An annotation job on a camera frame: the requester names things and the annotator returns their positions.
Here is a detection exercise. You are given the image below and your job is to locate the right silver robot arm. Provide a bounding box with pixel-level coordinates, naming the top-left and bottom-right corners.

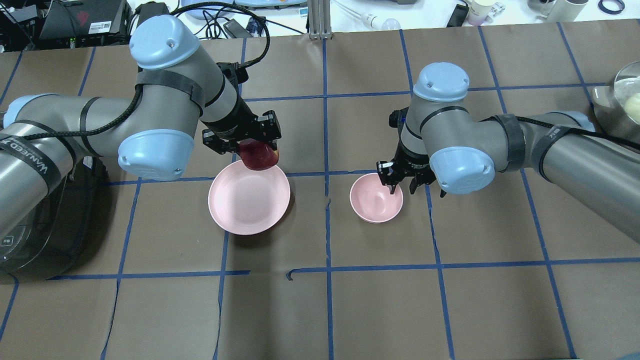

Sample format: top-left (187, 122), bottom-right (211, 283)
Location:
top-left (376, 62), bottom-right (640, 240)

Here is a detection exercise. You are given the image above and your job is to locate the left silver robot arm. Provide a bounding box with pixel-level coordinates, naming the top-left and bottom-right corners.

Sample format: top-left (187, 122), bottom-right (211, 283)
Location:
top-left (0, 14), bottom-right (282, 236)

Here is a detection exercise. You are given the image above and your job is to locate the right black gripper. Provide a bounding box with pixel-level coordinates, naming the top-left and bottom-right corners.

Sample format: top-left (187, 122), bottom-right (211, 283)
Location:
top-left (376, 142), bottom-right (435, 196)

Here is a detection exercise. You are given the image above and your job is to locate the steel bowl with ball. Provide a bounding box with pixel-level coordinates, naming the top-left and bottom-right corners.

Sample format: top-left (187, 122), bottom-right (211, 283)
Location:
top-left (591, 61), bottom-right (640, 143)

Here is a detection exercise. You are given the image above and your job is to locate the aluminium frame post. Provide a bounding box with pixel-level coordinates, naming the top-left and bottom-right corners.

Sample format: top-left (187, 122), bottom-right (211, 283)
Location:
top-left (307, 0), bottom-right (333, 40)

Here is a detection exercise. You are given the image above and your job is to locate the black computer box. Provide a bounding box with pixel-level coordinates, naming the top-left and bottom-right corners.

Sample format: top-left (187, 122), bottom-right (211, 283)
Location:
top-left (36, 0), bottom-right (132, 50)

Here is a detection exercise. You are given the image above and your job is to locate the pink plate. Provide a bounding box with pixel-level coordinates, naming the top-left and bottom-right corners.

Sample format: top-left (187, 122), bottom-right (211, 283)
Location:
top-left (206, 161), bottom-right (291, 236)

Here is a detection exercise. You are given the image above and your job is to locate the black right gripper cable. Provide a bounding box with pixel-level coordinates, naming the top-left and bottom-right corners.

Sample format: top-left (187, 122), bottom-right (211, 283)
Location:
top-left (482, 115), bottom-right (640, 151)

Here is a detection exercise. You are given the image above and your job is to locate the pink bowl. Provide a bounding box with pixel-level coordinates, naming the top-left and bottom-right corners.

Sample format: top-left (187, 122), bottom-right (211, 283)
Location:
top-left (349, 173), bottom-right (404, 224)

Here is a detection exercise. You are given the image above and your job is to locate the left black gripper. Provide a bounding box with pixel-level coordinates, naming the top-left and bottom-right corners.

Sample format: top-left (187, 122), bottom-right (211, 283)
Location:
top-left (202, 111), bottom-right (282, 162)

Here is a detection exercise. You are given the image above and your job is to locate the red apple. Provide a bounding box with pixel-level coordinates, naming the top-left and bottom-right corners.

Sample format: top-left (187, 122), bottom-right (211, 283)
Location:
top-left (238, 139), bottom-right (279, 171)

